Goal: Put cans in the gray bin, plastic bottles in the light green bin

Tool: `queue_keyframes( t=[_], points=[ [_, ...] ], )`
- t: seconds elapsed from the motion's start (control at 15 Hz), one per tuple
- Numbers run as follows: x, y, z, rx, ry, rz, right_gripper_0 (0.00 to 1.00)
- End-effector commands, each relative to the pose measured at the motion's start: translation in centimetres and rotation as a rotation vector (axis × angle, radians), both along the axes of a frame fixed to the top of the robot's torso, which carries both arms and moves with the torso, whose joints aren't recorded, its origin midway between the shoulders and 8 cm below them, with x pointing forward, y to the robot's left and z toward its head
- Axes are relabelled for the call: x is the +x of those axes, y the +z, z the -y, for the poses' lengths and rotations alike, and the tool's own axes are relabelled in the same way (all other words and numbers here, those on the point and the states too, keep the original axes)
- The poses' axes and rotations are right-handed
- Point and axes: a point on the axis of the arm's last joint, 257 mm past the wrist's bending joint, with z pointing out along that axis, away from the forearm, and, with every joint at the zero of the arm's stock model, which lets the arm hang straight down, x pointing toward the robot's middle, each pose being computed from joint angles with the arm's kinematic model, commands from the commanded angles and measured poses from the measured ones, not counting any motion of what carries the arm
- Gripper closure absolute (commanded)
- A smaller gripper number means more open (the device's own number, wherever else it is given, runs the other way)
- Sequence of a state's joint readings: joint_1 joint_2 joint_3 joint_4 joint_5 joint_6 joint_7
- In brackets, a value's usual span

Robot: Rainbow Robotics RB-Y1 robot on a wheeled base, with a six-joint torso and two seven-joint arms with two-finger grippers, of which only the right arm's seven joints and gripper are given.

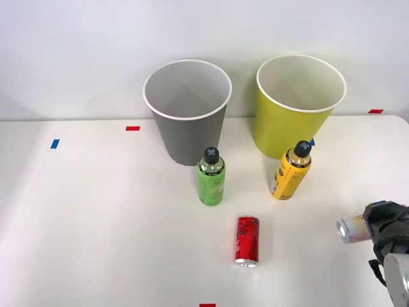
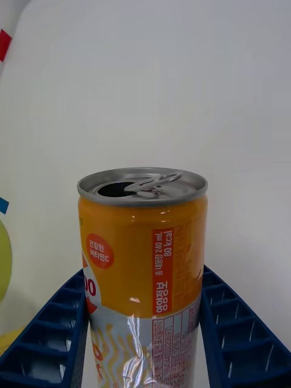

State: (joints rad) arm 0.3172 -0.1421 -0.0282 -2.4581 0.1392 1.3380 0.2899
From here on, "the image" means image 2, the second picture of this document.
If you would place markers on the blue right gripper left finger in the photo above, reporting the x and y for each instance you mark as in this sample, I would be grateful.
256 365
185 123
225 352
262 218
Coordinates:
45 348

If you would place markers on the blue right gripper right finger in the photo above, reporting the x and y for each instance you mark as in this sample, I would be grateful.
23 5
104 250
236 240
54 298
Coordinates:
242 342

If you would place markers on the orange and silver drink can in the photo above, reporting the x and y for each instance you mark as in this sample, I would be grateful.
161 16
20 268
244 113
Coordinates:
136 266

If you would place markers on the yellow-green plastic waste bin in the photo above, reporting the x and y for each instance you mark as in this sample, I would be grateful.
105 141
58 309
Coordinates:
4 260

